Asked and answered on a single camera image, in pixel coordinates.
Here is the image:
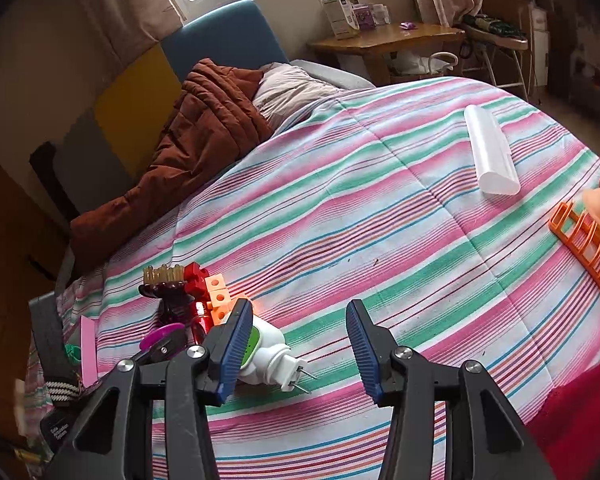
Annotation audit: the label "white green plug-in diffuser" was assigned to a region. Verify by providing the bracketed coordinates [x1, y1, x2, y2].
[237, 316, 312, 395]

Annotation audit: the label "grey yellow blue headboard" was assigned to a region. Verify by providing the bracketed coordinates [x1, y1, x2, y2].
[52, 0, 291, 221]

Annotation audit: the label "light pink pillow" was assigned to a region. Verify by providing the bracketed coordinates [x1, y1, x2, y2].
[252, 62, 348, 131]

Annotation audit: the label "white plastic tube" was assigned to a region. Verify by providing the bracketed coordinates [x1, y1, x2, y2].
[463, 105, 522, 197]

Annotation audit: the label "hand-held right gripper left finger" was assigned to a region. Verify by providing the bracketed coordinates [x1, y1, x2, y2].
[44, 298, 254, 480]

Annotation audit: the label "brown quilted blanket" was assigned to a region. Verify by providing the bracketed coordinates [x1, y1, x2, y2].
[70, 58, 276, 276]

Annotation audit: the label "white carton box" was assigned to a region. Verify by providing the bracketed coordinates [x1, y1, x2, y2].
[319, 0, 361, 41]

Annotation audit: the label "black white knitted cloth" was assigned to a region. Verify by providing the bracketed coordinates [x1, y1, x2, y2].
[45, 379, 98, 406]

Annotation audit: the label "red cloth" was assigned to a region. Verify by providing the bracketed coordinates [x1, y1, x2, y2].
[527, 370, 600, 480]

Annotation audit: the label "wooden wardrobe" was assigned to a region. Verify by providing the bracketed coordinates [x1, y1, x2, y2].
[0, 140, 71, 461]

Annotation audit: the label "orange plastic rack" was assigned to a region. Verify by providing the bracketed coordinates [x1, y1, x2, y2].
[548, 201, 600, 318]

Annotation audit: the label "pink rimmed white tray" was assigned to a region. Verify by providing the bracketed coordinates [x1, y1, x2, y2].
[80, 316, 101, 388]

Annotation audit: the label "white bag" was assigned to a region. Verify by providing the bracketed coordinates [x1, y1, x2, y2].
[390, 50, 458, 81]

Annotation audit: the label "wooden side table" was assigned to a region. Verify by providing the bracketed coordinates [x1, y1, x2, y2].
[310, 22, 466, 86]

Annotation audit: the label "red building block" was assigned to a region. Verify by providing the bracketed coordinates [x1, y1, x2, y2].
[182, 262, 210, 301]

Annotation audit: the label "purple plastic cup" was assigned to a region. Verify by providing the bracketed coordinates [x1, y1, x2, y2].
[140, 323, 188, 356]

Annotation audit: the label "purple small box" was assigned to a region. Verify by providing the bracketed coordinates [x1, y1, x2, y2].
[352, 4, 376, 31]

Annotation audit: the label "orange building blocks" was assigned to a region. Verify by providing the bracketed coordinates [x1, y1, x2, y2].
[205, 274, 253, 333]

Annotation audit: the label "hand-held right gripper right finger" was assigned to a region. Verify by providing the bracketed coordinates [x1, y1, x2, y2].
[345, 300, 557, 480]

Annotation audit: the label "dark brown hair claw clip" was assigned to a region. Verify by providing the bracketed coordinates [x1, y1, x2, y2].
[138, 280, 191, 328]

